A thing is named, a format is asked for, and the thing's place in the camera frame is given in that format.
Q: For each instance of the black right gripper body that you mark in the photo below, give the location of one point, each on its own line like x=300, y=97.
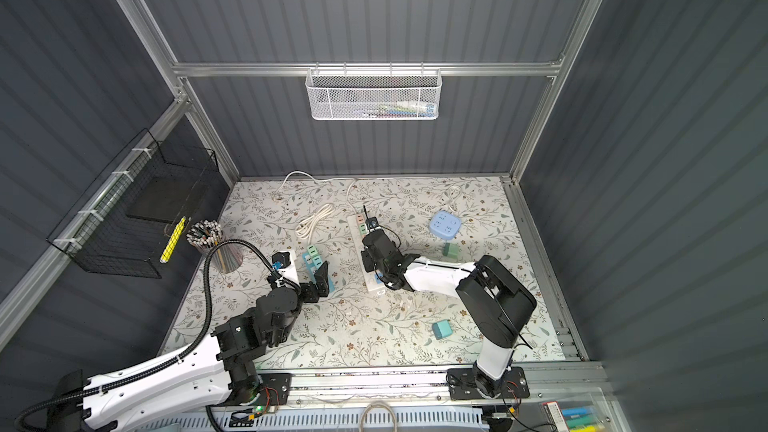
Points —
x=370, y=263

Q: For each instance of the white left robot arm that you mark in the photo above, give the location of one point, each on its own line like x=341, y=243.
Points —
x=215, y=369

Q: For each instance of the green plug adapter right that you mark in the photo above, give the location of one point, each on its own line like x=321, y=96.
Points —
x=451, y=251

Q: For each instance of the black wire mesh basket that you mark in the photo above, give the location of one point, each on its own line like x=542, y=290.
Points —
x=125, y=225

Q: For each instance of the white wire mesh basket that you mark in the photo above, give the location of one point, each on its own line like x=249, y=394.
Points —
x=389, y=96

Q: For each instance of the clear box of markers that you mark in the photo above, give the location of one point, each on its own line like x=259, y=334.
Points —
x=580, y=418

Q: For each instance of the teal power strip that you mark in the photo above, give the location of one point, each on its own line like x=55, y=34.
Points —
x=322, y=272

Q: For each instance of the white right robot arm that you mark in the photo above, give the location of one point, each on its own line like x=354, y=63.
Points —
x=497, y=302

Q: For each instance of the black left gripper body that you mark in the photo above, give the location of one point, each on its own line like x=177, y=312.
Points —
x=312, y=296

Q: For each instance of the teal plug adapter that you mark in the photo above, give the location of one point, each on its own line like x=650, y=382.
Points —
x=314, y=262

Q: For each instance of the white multicolour power strip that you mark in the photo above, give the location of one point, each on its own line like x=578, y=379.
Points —
x=373, y=285

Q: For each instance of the blue square power socket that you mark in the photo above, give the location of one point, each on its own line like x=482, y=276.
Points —
x=445, y=225

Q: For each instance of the pencil cup holder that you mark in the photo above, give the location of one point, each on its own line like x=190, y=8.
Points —
x=204, y=236

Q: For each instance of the yellow marker pen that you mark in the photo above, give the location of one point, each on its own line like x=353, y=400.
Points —
x=173, y=241

